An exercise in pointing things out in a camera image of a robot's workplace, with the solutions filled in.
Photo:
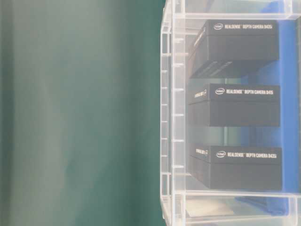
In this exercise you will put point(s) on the black realsense box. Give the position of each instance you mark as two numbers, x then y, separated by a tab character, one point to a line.
233	48
236	167
234	105

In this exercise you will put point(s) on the black RealSense box bottom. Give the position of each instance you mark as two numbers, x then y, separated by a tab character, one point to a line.
236	167

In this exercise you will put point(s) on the clear plastic storage case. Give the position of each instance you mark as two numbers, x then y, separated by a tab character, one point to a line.
181	22

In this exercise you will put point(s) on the black RealSense box top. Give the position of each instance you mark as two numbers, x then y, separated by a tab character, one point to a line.
233	48

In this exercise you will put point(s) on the blue mat inside case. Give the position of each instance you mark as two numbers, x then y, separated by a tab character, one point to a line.
285	73

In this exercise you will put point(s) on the white paper label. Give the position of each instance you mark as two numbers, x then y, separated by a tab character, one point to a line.
205	208

